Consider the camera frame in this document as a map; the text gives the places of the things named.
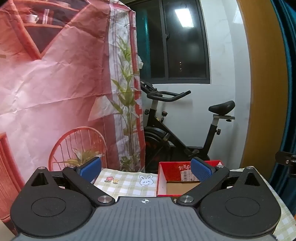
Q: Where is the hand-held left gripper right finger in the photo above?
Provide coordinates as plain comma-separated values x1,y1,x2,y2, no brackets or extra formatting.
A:
177,157,266,207

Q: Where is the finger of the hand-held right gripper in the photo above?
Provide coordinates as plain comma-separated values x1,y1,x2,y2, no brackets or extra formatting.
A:
275,151,296,178

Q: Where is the dark window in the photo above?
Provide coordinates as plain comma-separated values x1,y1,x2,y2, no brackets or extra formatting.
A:
129,0,211,84

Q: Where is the checked tablecloth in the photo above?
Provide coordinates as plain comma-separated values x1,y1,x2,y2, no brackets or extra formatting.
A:
92,168,296,241

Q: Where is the black exercise bike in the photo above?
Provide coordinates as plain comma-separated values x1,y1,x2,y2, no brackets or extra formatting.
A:
140,80,236,173

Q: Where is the red printed backdrop cloth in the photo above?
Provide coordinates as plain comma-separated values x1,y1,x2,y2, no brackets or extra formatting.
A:
0,0,146,232

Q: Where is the wooden door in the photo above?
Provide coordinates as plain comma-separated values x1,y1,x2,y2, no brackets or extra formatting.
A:
238,0,289,181

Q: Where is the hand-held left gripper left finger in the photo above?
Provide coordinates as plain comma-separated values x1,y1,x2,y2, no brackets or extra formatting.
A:
24,157,115,207

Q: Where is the teal curtain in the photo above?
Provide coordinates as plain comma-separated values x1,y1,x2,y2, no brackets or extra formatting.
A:
270,0,296,204

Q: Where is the red strawberry printed box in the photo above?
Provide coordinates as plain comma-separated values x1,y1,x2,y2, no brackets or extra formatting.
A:
157,160,223,197

